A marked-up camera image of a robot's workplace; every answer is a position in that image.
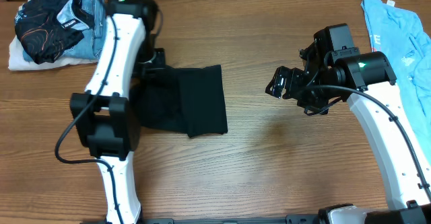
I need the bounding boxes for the light blue t-shirt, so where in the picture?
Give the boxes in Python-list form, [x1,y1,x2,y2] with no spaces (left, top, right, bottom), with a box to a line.
[361,0,430,160]

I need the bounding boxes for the folded blue denim jeans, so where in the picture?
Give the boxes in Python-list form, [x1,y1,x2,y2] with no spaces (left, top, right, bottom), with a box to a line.
[15,0,106,64]

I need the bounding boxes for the black t-shirt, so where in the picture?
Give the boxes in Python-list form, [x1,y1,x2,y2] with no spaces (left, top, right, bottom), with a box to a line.
[130,65,228,138]

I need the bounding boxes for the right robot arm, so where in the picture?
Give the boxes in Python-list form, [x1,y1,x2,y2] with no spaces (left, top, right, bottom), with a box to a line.
[265,24,430,223]

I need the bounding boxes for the black orange patterned shirt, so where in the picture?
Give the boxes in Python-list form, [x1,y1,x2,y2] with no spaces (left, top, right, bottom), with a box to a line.
[15,0,94,64]

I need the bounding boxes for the folded white garment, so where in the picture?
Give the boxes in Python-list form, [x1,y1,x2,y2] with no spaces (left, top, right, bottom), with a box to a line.
[7,0,100,72]

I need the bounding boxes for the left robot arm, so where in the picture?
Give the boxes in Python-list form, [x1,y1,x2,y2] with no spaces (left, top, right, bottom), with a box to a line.
[65,0,166,223]

